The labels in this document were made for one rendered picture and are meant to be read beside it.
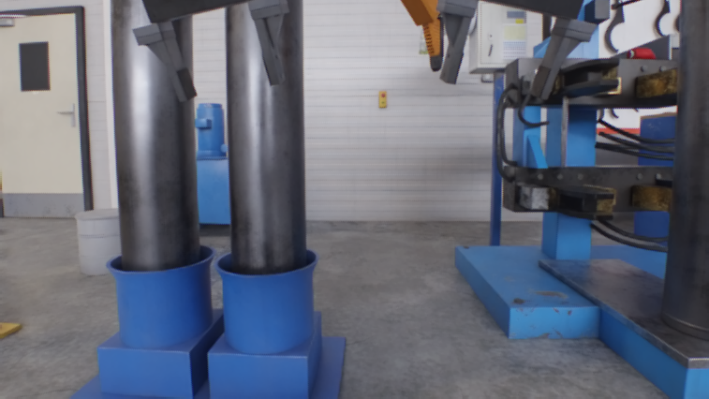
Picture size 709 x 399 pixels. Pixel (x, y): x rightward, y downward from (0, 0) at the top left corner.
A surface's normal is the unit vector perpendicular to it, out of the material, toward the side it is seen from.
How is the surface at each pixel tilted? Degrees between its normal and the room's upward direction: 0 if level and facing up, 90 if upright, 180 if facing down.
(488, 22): 90
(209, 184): 90
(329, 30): 90
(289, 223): 90
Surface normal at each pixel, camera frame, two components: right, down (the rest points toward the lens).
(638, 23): -0.04, 0.08
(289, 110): 0.75, 0.05
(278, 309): 0.40, 0.07
